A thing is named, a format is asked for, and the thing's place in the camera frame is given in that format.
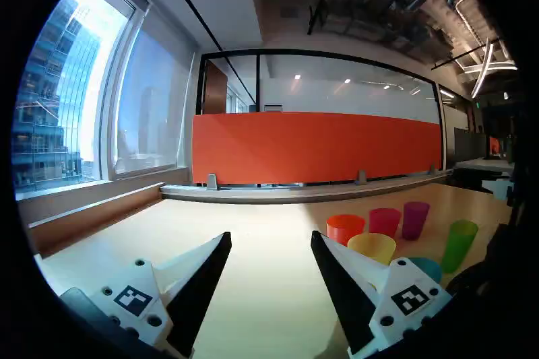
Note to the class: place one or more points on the green plastic cup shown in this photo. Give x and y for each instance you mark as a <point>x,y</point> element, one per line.
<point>460,245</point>

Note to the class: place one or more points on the purple plastic cup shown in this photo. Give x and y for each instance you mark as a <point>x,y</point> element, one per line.
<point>414,220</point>

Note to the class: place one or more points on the orange plastic cup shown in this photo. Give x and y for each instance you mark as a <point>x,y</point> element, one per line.
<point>343,228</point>

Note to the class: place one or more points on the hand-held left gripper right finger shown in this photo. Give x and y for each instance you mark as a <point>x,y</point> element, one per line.
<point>396,281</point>

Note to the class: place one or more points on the pink plastic cup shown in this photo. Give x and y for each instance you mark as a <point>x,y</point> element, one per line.
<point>384,221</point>

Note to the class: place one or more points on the red desk screen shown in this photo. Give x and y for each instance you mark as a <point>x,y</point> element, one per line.
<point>311,148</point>

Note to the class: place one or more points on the blue plastic cup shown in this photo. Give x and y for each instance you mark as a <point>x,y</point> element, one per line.
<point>427,267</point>

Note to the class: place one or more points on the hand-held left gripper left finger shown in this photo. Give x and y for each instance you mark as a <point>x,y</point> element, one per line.
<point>139,281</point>

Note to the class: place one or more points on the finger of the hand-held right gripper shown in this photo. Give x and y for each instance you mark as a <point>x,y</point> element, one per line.
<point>497,190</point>

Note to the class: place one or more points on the yellow plastic cup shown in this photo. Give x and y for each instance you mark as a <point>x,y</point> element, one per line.
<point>372,247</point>

